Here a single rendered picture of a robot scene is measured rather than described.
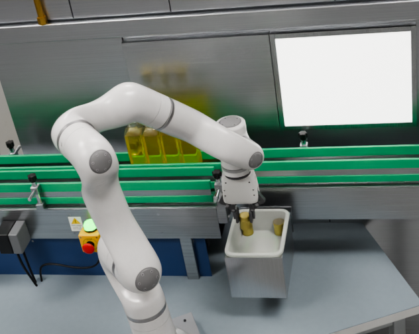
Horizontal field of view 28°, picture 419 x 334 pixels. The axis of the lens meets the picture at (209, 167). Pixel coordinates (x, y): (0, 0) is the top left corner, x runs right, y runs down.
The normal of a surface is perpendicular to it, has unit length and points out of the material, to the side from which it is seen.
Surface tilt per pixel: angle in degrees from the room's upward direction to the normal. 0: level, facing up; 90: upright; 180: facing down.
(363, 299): 0
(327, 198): 90
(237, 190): 91
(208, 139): 60
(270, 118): 90
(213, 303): 0
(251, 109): 90
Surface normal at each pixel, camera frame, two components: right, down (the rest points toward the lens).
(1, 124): 0.26, 0.50
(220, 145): -0.10, 0.15
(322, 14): -0.18, 0.56
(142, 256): 0.43, -0.09
